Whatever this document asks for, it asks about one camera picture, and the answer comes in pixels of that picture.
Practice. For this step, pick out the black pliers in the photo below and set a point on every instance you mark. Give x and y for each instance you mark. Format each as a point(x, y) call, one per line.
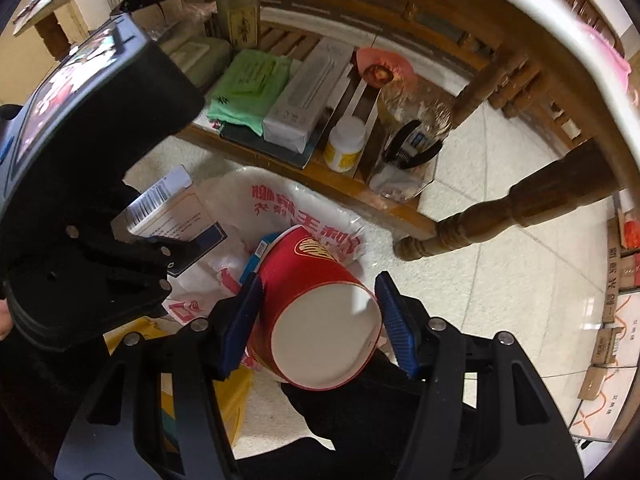
point(400, 147)

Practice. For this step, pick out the red paper cup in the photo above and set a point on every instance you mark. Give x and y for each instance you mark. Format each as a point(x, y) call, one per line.
point(300, 280)

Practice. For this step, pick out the white red-printed plastic bag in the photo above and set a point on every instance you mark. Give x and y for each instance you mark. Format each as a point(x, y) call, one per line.
point(300, 200)

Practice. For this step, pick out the white rectangular box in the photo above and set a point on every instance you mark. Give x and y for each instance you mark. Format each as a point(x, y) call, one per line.
point(300, 105)

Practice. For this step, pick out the green tissue pack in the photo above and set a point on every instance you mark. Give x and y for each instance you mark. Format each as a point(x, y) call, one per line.
point(245, 90)

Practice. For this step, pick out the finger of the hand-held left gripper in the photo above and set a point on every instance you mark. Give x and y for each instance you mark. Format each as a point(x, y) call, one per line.
point(160, 255)

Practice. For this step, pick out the blue medicine box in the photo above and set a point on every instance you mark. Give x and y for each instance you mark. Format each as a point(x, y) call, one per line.
point(256, 255)

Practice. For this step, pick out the stack of cardboard boxes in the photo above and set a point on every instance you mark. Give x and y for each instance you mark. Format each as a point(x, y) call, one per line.
point(607, 345)

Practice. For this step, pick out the green tin can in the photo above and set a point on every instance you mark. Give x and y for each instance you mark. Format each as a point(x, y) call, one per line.
point(240, 20)

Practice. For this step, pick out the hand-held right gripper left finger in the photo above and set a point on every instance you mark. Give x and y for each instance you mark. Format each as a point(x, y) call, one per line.
point(240, 320)

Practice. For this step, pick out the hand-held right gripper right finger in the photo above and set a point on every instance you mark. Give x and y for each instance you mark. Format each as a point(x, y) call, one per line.
point(395, 325)

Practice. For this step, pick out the pink plastic lid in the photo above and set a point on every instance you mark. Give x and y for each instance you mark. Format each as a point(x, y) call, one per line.
point(397, 62)

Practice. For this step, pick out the clear glass jar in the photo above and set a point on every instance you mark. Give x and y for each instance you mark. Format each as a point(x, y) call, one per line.
point(400, 182)

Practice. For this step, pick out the tall white carton box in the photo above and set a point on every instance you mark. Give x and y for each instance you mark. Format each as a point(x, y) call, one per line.
point(175, 210)

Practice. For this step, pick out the yellow plastic bag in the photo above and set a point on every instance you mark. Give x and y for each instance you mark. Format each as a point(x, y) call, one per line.
point(240, 405)

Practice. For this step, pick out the white pill bottle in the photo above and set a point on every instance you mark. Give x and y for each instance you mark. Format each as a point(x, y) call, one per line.
point(345, 142)

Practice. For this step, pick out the dark flat book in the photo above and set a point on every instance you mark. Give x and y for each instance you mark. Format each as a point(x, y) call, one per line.
point(280, 152)

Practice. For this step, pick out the white-topped wooden coffee table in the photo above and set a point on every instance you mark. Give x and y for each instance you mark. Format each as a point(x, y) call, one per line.
point(550, 180)

